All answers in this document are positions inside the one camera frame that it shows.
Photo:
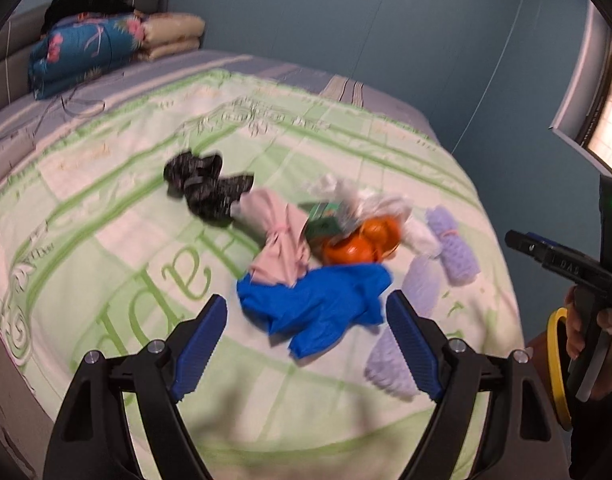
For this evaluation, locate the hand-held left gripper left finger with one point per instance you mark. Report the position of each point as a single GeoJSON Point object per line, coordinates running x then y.
{"type": "Point", "coordinates": [201, 347]}

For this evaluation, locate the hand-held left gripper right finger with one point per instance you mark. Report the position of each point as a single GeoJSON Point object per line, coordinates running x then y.
{"type": "Point", "coordinates": [411, 347]}

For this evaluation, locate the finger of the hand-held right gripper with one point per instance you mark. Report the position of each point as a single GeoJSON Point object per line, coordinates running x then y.
{"type": "Point", "coordinates": [528, 246]}

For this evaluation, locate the black plastic bag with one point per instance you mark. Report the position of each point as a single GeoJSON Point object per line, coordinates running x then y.
{"type": "Point", "coordinates": [206, 195]}

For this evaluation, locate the green snack wrapper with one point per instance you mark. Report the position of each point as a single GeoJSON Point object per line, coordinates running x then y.
{"type": "Point", "coordinates": [321, 222]}

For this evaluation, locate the person's right forearm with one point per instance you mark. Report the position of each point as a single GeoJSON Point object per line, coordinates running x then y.
{"type": "Point", "coordinates": [598, 435]}

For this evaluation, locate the person's right hand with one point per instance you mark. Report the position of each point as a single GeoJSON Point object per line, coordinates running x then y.
{"type": "Point", "coordinates": [577, 335]}

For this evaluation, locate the purple rolled towel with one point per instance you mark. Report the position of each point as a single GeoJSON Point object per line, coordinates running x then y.
{"type": "Point", "coordinates": [421, 282]}
{"type": "Point", "coordinates": [453, 255]}
{"type": "Point", "coordinates": [388, 365]}

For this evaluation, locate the blue cloth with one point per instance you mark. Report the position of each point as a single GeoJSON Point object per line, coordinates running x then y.
{"type": "Point", "coordinates": [316, 305]}

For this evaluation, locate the green white printed blanket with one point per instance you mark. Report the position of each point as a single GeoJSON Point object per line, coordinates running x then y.
{"type": "Point", "coordinates": [136, 240]}

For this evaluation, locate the pink rolled cloth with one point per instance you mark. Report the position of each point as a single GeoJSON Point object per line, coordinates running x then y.
{"type": "Point", "coordinates": [281, 250]}

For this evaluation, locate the window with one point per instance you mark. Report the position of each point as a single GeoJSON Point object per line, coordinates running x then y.
{"type": "Point", "coordinates": [593, 90]}

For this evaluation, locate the clear crumpled plastic bag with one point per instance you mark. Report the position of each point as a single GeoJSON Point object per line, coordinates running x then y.
{"type": "Point", "coordinates": [366, 200]}

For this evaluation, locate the grey striped bed sheet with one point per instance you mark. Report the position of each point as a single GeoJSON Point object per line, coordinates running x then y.
{"type": "Point", "coordinates": [286, 67]}

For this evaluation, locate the beige folded quilt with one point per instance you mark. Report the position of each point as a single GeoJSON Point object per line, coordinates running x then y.
{"type": "Point", "coordinates": [173, 35]}

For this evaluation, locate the blue floral folded quilt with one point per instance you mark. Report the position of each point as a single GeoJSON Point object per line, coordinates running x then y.
{"type": "Point", "coordinates": [81, 55]}

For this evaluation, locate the black cloth pile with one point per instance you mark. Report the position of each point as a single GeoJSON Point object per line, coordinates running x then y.
{"type": "Point", "coordinates": [91, 2]}

